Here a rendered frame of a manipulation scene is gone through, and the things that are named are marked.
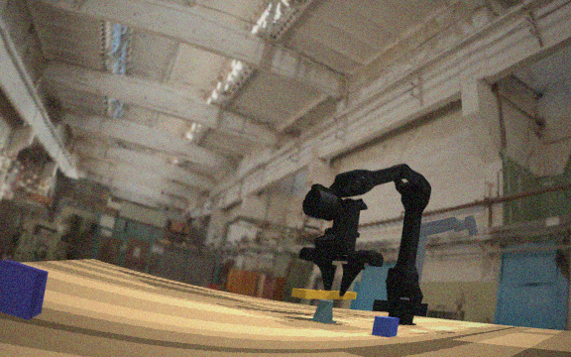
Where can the yellow bar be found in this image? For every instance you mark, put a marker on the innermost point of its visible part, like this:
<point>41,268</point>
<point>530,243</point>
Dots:
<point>323,294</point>

